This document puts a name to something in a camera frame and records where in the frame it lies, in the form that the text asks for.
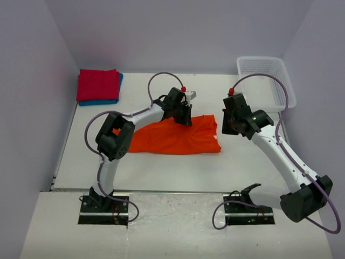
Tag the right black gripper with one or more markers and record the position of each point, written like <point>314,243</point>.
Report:
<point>227,122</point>

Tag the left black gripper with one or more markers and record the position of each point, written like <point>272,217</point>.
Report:
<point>184,114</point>

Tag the orange t shirt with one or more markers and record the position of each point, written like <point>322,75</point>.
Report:
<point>169,138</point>

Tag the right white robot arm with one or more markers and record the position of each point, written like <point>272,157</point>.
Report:
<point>304,198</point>

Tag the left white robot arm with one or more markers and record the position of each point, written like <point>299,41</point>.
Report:
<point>115,136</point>

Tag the white plastic basket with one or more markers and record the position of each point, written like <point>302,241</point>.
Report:
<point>264,93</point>

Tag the folded red t shirt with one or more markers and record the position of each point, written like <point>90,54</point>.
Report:
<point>98,85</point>

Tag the folded blue t shirt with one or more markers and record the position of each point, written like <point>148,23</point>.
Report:
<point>103,102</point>

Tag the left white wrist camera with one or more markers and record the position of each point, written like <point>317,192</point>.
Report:
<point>189,96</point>

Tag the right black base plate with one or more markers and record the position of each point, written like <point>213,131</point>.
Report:
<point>236,203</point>

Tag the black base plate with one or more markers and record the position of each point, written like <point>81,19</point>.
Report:
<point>121,203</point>
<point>236,203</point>

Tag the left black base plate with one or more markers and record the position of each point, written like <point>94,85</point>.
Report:
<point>121,203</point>

